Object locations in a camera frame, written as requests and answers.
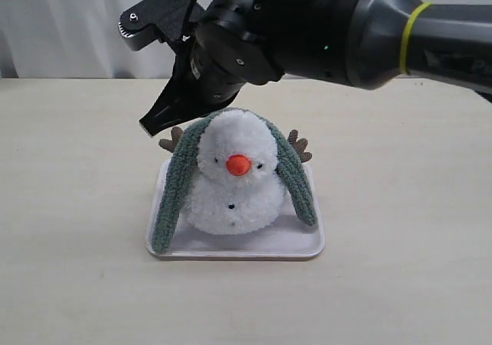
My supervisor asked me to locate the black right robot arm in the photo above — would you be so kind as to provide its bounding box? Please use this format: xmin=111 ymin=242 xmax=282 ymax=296
xmin=140 ymin=0 xmax=491 ymax=135

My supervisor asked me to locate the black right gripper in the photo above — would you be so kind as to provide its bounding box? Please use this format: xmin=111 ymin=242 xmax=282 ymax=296
xmin=139 ymin=33 xmax=284 ymax=136

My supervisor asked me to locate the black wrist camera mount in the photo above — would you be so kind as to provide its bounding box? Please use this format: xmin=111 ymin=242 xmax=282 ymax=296
xmin=118 ymin=0 xmax=191 ymax=52

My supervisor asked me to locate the white rectangular plastic tray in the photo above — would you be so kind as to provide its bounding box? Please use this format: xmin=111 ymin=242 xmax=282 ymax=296
xmin=145 ymin=160 xmax=326 ymax=261

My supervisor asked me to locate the white backdrop curtain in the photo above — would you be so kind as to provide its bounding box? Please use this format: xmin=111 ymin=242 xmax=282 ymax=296
xmin=0 ymin=0 xmax=492 ymax=81

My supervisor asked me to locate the green knitted scarf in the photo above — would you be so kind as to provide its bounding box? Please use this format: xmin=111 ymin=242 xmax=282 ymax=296
xmin=151 ymin=106 xmax=319 ymax=255

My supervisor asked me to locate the white plush snowman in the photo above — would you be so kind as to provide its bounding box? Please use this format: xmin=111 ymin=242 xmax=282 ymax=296
xmin=158 ymin=108 xmax=313 ymax=235

